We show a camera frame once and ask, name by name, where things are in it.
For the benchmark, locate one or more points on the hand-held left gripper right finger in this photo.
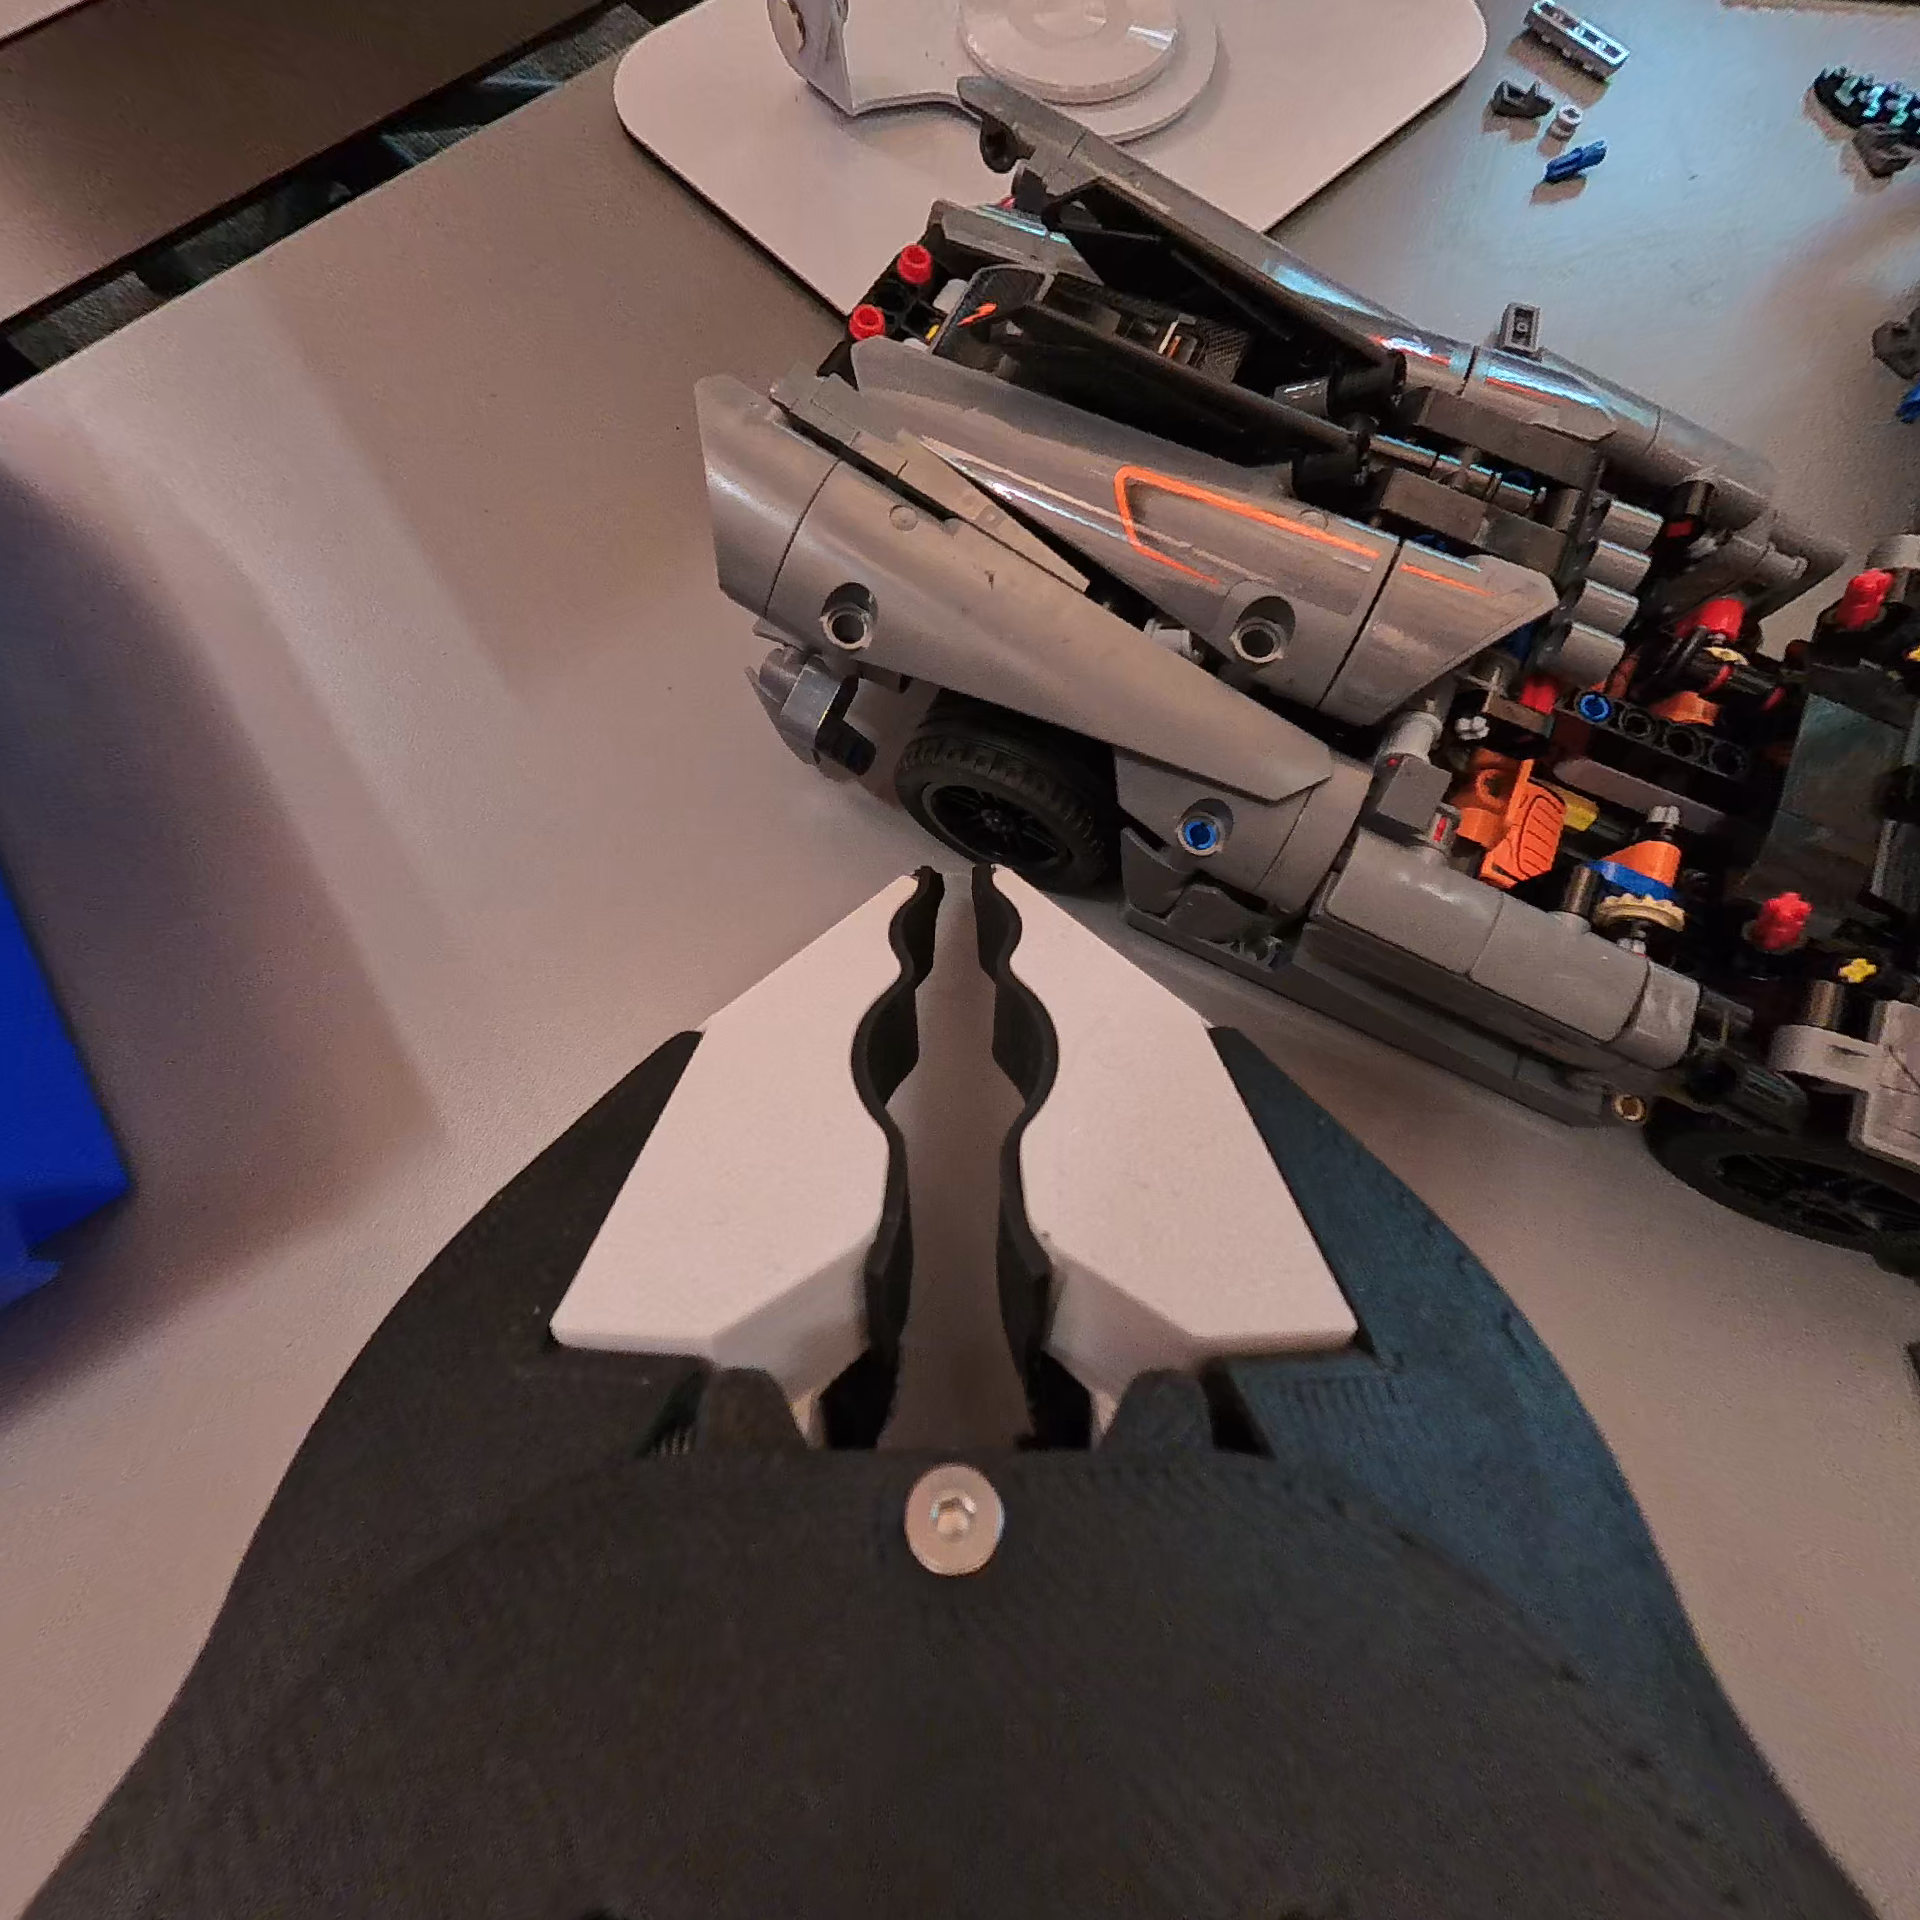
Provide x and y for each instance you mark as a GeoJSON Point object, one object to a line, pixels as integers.
{"type": "Point", "coordinates": [1187, 1200]}

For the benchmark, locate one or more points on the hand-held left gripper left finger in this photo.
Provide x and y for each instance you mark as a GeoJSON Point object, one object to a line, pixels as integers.
{"type": "Point", "coordinates": [720, 1200]}

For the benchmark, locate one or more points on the grey toy brick car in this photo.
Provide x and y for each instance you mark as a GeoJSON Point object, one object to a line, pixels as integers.
{"type": "Point", "coordinates": [1048, 598]}

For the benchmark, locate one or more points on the blue plastic storage bin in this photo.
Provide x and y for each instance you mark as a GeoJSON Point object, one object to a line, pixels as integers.
{"type": "Point", "coordinates": [54, 1126]}

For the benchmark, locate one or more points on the white lamp base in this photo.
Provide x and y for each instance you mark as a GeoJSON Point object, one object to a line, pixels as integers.
{"type": "Point", "coordinates": [749, 118]}

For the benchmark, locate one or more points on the dark grey brick clip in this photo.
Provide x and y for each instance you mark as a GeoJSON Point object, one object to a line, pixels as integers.
{"type": "Point", "coordinates": [1519, 102]}

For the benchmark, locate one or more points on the dark curved brick piece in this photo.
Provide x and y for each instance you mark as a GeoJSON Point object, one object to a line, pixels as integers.
{"type": "Point", "coordinates": [1889, 155]}

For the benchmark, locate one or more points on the grey brick bracket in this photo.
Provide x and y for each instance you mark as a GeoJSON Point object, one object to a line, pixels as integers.
{"type": "Point", "coordinates": [1899, 348]}

